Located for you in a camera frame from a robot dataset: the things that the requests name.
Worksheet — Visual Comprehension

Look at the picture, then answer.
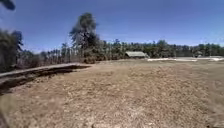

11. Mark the shed with grey roof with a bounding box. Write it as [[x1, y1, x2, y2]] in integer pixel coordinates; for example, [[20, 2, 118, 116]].
[[124, 50, 150, 60]]

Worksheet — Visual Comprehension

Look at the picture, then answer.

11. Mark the dry brown grass field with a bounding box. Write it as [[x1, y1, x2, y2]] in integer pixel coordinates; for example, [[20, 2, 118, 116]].
[[0, 58, 224, 128]]

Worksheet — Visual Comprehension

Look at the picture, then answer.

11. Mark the tall slender pine tree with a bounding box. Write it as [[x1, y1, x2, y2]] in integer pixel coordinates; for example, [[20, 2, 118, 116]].
[[68, 12, 100, 64]]

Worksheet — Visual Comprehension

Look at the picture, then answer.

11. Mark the distant line of trees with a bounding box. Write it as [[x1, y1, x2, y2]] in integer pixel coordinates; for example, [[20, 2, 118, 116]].
[[19, 38, 224, 66]]

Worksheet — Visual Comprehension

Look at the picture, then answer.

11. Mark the pale road strip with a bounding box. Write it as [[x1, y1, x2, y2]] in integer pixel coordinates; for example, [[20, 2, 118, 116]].
[[146, 56, 224, 63]]

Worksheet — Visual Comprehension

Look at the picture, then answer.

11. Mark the small distant structure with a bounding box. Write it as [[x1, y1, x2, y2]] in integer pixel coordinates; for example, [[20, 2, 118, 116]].
[[194, 51, 205, 59]]

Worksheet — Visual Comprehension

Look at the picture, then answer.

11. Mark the dark bushy tree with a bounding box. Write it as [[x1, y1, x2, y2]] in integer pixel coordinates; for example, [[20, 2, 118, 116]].
[[0, 29, 25, 74]]

